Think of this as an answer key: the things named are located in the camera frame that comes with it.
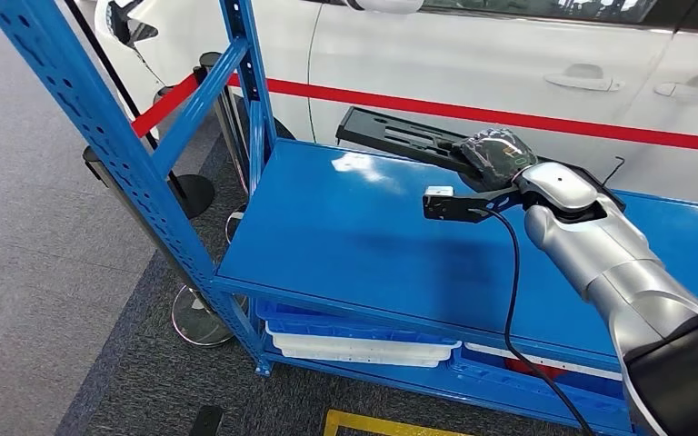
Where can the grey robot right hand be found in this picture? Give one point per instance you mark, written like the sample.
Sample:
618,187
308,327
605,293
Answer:
496,156

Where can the chrome stanchion post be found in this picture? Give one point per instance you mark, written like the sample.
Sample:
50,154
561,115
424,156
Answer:
201,319
228,126

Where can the blue plastic bin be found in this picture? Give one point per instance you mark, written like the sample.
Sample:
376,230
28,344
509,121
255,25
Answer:
337,325
487,391

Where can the red barrier belt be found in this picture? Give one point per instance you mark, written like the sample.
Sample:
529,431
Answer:
165,103
626,130

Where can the blue metal shelf rack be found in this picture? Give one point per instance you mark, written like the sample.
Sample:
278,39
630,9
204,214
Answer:
337,240

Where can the black plastic frame part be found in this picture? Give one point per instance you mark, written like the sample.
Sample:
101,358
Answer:
385,135

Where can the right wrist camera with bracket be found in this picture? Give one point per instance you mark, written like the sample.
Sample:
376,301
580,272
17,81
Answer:
448,206

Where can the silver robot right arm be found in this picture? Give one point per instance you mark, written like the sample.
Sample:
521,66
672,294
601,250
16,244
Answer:
602,253

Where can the yellow floor tape square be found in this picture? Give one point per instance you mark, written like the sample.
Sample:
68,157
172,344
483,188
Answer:
385,426

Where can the black pole stand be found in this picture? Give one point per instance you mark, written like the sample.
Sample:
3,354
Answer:
192,194

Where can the white car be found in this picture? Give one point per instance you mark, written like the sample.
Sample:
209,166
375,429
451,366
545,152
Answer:
445,48

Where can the red item in bin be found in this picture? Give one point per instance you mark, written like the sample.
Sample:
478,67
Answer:
552,371

